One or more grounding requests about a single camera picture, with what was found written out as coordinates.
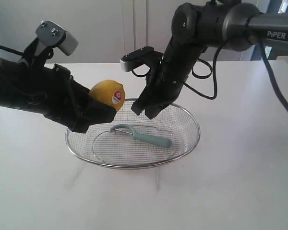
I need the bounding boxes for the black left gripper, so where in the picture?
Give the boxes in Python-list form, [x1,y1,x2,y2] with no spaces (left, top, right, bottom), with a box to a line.
[44,64,117,133]

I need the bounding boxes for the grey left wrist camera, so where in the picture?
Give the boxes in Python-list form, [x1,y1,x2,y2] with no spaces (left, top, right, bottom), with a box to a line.
[36,20,78,56]

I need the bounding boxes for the white cabinet doors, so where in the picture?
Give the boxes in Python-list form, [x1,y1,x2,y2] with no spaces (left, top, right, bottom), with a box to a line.
[0,0,272,64]

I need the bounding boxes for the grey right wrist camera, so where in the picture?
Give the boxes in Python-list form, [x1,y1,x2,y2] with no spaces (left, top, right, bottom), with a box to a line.
[120,46,163,72]

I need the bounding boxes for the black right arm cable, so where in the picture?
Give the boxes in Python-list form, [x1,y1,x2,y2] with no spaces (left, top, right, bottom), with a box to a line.
[132,14,288,125]

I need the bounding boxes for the window frame with glass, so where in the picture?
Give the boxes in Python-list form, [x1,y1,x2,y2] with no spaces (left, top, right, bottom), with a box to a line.
[251,45,277,61]

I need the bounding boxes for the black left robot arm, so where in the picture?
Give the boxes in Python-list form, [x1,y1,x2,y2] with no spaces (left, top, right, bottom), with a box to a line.
[0,58,116,133]

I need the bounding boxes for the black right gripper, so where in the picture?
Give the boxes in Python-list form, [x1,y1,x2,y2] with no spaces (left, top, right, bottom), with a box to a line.
[131,62,185,119]

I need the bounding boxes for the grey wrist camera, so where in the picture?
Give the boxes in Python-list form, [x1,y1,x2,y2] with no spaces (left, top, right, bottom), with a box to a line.
[36,20,78,56]
[120,46,163,72]

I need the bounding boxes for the yellow lemon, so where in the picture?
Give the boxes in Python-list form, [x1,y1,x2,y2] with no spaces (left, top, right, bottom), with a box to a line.
[89,80,126,112]

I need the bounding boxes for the teal handled peeler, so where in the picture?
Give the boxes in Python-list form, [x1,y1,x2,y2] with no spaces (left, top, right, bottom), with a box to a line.
[109,124,172,149]

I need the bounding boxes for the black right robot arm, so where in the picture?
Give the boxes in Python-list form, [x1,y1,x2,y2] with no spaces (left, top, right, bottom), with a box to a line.
[121,0,288,119]

